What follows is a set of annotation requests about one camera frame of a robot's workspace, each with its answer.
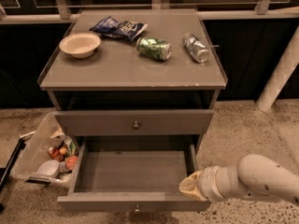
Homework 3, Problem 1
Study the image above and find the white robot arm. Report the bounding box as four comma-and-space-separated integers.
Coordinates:
179, 154, 299, 206

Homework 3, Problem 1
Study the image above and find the black bin lid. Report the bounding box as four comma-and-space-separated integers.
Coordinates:
0, 132, 35, 214

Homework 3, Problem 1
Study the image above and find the blue chip bag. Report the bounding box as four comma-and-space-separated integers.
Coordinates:
91, 16, 148, 42

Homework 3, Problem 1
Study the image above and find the grey drawer cabinet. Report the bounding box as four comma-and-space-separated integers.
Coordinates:
37, 8, 229, 145

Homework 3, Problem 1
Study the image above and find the red apple in bin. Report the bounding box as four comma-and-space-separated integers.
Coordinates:
65, 156, 78, 170

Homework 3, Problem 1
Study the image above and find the white diagonal pole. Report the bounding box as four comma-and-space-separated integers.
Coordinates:
256, 27, 299, 112

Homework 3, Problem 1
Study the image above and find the metal window railing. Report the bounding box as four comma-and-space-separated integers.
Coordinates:
0, 0, 299, 24

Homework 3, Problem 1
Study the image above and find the grey drawer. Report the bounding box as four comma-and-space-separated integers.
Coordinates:
54, 109, 213, 136
58, 135, 210, 212

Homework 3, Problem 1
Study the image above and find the clear plastic bin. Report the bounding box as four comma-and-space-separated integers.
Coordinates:
11, 112, 78, 187

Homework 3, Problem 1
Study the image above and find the green soda can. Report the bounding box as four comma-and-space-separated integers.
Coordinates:
136, 36, 171, 61

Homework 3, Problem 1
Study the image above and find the silver soda can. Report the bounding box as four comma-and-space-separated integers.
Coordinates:
182, 34, 209, 63

